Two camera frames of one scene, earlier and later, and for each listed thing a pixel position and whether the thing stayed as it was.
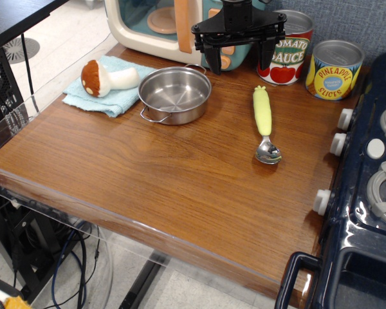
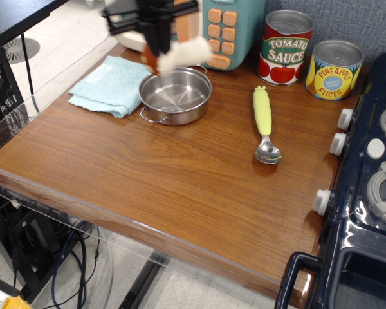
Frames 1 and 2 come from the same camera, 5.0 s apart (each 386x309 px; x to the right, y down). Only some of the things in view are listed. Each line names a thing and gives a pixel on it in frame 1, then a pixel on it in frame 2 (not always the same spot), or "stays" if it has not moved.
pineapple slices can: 334,67 stays
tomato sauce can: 286,64 stays
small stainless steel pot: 175,94 stays
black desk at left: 7,18 stays
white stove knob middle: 338,143 stays
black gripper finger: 213,55 → 161,37
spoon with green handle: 266,152 stays
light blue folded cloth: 113,102 stays
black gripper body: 239,23 → 126,15
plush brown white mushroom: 100,82 → 190,49
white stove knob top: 345,118 stays
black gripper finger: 267,47 → 156,34
